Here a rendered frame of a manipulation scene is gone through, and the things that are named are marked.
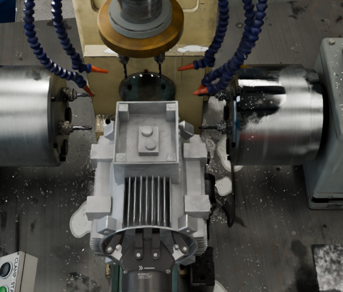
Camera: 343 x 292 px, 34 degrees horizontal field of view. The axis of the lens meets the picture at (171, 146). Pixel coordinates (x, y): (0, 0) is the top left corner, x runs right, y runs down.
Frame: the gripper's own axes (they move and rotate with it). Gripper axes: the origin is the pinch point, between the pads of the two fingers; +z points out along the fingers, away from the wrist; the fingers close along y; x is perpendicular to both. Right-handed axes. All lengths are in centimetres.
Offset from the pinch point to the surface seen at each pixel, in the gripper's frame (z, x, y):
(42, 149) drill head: 20.3, 31.3, 26.0
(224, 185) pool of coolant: 23, 59, -19
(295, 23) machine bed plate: 85, 66, -46
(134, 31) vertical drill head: 33.1, 4.7, 3.4
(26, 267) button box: -7.8, 29.1, 25.9
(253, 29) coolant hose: 31.2, 2.0, -19.6
